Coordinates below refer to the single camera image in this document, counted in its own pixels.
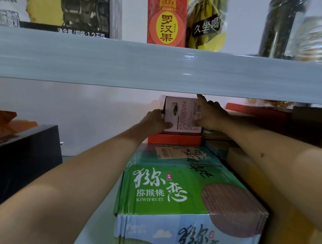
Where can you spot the person's right hand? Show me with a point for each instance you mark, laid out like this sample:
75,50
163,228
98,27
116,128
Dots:
212,115

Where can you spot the person's left hand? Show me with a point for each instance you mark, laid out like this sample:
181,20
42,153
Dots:
153,123

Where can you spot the pink labelled box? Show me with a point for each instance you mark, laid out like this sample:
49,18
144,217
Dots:
186,110

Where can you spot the long taped cardboard box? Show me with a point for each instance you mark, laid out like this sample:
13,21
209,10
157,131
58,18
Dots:
216,148

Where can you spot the kiwi fruit carton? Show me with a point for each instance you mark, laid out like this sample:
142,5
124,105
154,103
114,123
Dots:
163,188

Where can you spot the grey metal shelves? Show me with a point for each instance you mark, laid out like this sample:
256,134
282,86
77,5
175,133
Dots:
125,62

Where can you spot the person's right forearm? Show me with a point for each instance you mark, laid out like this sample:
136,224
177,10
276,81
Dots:
276,163

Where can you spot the person's left forearm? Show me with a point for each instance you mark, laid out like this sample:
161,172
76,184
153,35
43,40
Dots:
63,196

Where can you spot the red knot ornament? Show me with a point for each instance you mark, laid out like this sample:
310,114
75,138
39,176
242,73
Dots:
271,103

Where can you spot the yellow green snack bag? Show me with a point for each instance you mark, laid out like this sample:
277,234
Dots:
206,25

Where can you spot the red yellow-label packet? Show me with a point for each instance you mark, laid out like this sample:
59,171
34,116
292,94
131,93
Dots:
167,25

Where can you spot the metal-lid glass jar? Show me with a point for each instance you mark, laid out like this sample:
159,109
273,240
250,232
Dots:
276,30

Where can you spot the ribbed clear plastic jar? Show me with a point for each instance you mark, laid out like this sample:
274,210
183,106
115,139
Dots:
309,40

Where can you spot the large black box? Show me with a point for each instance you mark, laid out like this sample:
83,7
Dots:
25,155

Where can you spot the white black milk carton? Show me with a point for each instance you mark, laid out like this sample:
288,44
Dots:
63,12

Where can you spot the orange snack bag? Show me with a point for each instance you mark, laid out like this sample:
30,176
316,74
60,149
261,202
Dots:
10,123

